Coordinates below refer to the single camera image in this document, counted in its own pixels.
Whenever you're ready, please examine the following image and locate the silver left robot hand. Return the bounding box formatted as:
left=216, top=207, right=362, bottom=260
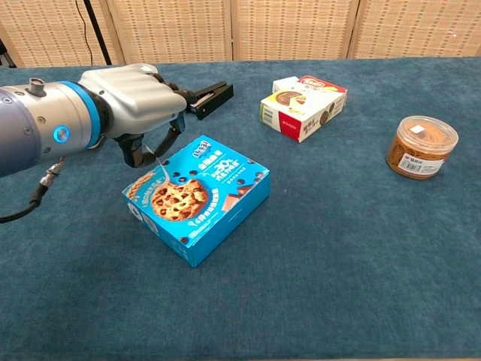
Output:
left=77, top=63, right=197, bottom=169

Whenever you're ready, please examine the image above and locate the pink paper strip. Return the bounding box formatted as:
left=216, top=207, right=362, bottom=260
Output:
left=142, top=141, right=169, bottom=185

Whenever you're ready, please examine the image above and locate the blue chocolate chip cookie box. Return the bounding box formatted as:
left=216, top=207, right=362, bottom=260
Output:
left=122, top=135, right=271, bottom=268

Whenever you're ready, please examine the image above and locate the white pie snack box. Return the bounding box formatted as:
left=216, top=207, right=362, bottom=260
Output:
left=259, top=89, right=349, bottom=144

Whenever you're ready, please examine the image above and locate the red and white snack box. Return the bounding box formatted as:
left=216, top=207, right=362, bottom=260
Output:
left=271, top=74, right=349, bottom=96

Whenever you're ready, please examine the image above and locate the black stapler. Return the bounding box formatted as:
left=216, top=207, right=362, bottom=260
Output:
left=183, top=81, right=234, bottom=121

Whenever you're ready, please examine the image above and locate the black tripod leg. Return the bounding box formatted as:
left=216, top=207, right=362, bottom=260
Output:
left=82, top=0, right=113, bottom=66

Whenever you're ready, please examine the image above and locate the woven bamboo screen panel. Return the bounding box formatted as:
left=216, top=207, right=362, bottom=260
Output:
left=229, top=0, right=362, bottom=62
left=106, top=0, right=234, bottom=65
left=347, top=0, right=481, bottom=60
left=0, top=0, right=127, bottom=69

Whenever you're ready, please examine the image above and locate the black stand part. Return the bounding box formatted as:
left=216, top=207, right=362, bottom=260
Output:
left=0, top=37, right=18, bottom=69

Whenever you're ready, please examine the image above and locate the clear jar of rubber bands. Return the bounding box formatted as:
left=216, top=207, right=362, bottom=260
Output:
left=386, top=115, right=460, bottom=181

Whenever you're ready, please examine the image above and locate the thin black hanging cable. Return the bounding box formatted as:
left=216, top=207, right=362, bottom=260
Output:
left=74, top=0, right=94, bottom=67

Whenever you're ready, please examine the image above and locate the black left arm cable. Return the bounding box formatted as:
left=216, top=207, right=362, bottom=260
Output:
left=0, top=156, right=68, bottom=225

